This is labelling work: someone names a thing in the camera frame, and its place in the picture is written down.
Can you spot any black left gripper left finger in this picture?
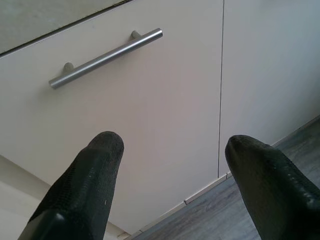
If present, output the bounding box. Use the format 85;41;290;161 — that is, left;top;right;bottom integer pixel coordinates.
19;131;125;240

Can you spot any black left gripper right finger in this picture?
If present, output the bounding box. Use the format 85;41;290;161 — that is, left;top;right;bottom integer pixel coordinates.
224;134;320;240

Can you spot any white cabinet door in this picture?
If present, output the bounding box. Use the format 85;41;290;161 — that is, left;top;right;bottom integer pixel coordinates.
218;0;320;176
0;0;225;233

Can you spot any brushed steel cabinet handle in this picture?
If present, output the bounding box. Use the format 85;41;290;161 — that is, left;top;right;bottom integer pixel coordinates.
48;27;164;90

